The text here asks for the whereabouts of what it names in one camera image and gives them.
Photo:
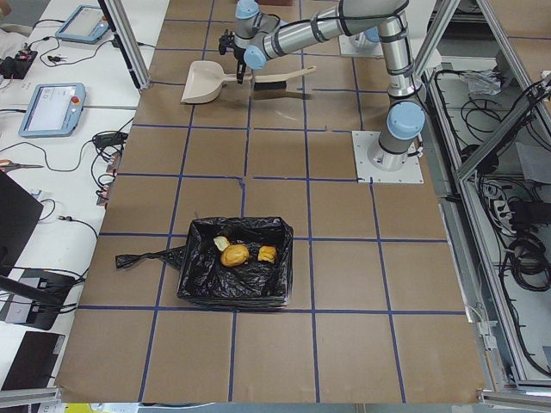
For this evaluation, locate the aluminium frame post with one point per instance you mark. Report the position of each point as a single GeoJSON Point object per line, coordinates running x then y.
{"type": "Point", "coordinates": [120, 26]}

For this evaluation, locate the white plastic dustpan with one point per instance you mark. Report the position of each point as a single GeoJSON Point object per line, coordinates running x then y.
{"type": "Point", "coordinates": [204, 82]}

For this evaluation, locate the near teach pendant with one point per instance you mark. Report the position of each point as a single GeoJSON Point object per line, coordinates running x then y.
{"type": "Point", "coordinates": [54, 110]}

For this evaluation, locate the black monitor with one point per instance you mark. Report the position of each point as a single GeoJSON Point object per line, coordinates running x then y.
{"type": "Point", "coordinates": [20, 213]}

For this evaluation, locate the teach pendant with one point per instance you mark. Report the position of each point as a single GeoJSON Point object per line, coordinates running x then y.
{"type": "Point", "coordinates": [54, 110]}
{"type": "Point", "coordinates": [87, 24]}

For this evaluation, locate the yellow bread piece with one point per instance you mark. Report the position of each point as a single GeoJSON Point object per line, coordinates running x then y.
{"type": "Point", "coordinates": [267, 253]}
{"type": "Point", "coordinates": [221, 243]}

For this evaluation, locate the far teach pendant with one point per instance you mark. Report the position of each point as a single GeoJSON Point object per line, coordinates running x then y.
{"type": "Point", "coordinates": [87, 24]}

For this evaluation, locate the orange handled scissors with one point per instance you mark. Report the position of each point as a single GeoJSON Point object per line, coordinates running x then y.
{"type": "Point", "coordinates": [7, 165]}

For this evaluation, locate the black bag lined bin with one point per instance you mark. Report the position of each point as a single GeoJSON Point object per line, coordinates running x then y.
{"type": "Point", "coordinates": [205, 281]}

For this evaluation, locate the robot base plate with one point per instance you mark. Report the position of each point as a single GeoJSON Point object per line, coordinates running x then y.
{"type": "Point", "coordinates": [374, 165]}

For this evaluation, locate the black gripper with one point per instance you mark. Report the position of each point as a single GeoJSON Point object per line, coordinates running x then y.
{"type": "Point", "coordinates": [239, 56]}

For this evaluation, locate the brown bread roll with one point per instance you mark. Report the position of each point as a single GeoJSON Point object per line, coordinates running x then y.
{"type": "Point", "coordinates": [234, 255]}

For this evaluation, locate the black electronics box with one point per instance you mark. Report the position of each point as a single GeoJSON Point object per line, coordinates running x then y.
{"type": "Point", "coordinates": [17, 67]}

